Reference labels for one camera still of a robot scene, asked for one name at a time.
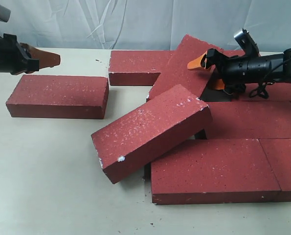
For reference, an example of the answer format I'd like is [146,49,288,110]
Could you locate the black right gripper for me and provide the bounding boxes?
[187,49,284,90]

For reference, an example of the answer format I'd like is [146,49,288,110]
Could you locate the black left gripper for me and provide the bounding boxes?
[0,34,61,75]

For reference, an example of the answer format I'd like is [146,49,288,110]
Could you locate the red brick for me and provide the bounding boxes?
[108,50,174,86]
[260,139,291,202]
[146,33,244,101]
[91,85,212,184]
[151,139,281,205]

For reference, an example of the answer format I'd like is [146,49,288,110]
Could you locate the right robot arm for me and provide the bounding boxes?
[187,48,291,94]

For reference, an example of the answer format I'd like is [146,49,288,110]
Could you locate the red brick third row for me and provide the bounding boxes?
[205,101,291,139]

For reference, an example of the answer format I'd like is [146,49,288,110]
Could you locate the red brick second row right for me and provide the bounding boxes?
[233,83,291,103]

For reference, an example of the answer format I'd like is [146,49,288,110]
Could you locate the white backdrop cloth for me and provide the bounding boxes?
[0,0,291,51]

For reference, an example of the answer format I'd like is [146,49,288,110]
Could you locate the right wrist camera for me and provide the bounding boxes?
[234,28,260,58]

